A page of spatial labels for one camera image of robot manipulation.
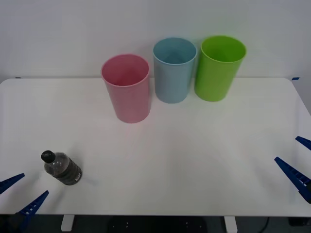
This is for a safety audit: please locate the pink plastic bin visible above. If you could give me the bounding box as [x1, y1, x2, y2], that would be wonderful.
[101, 53, 151, 124]

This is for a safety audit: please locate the white table leg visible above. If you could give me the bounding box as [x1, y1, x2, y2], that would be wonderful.
[60, 215, 75, 232]
[224, 216, 238, 233]

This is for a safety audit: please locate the pale blue plastic bin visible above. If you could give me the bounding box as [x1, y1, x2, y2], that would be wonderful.
[152, 37, 198, 104]

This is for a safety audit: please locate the green plastic bin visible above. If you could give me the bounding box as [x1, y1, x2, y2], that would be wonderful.
[193, 35, 247, 102]

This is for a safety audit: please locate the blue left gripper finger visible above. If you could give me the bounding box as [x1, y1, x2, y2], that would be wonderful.
[14, 190, 50, 233]
[0, 172, 26, 195]

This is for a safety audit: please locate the dark plastic bottle black cap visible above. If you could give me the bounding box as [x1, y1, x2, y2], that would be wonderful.
[40, 150, 83, 186]

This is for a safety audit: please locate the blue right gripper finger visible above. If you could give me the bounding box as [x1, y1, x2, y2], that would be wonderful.
[274, 156, 311, 204]
[295, 135, 311, 151]

